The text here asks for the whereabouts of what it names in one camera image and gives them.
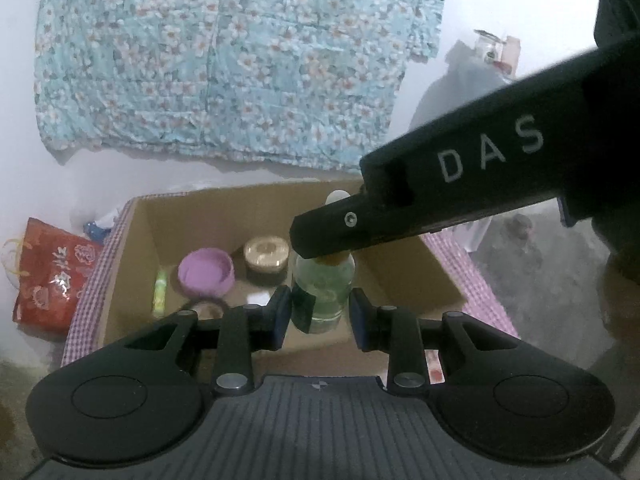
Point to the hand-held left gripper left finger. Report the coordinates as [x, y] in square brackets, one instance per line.
[282, 317]

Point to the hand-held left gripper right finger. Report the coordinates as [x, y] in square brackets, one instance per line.
[360, 322]

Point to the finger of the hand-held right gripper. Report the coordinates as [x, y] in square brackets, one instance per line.
[345, 225]

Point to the green dropper bottle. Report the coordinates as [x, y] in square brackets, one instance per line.
[322, 290]

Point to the gold lid cream jar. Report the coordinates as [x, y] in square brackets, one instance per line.
[266, 255]

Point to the brown cardboard box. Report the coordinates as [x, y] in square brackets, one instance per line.
[400, 270]

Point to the black tape roll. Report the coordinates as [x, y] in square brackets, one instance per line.
[200, 305]

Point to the purple plastic lid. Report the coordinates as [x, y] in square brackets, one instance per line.
[205, 272]

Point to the green lip balm tube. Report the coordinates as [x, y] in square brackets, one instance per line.
[160, 292]

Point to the blue water jug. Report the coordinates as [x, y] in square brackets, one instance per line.
[450, 90]

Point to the white water dispenser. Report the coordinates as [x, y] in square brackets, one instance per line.
[475, 237]

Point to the purple checkered tablecloth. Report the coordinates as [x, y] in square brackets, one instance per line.
[85, 310]

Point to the teal floral cloth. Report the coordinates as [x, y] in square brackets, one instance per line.
[225, 60]

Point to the small blue object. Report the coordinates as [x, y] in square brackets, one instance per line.
[97, 227]

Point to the red patterned bag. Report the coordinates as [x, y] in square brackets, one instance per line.
[50, 275]

